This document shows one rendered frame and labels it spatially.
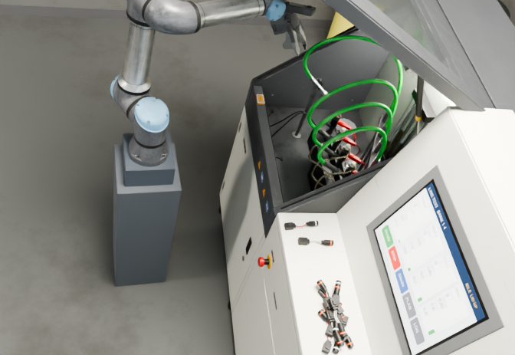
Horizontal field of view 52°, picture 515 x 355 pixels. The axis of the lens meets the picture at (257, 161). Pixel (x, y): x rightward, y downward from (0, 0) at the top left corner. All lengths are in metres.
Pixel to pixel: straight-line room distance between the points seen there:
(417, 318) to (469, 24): 1.07
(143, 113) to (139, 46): 0.23
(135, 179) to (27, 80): 1.71
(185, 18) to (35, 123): 1.87
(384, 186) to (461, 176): 0.31
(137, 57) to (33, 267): 1.36
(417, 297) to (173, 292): 1.46
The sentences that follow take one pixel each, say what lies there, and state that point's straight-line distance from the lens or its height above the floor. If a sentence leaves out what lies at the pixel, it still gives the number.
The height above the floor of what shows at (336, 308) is 1.02.
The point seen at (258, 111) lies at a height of 0.95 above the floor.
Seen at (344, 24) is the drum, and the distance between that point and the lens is 3.70.
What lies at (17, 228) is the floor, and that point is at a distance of 2.94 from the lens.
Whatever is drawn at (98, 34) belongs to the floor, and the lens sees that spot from 3.92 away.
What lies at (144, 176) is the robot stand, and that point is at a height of 0.86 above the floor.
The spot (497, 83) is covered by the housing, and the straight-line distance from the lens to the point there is 1.90.
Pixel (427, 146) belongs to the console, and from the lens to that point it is 1.63.
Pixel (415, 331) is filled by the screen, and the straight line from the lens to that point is 1.59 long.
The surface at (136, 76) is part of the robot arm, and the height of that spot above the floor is 1.20.
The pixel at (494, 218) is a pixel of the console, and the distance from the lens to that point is 1.43.
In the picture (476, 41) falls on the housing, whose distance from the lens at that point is 2.04.
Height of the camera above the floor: 2.49
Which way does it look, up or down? 50 degrees down
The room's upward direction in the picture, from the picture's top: 19 degrees clockwise
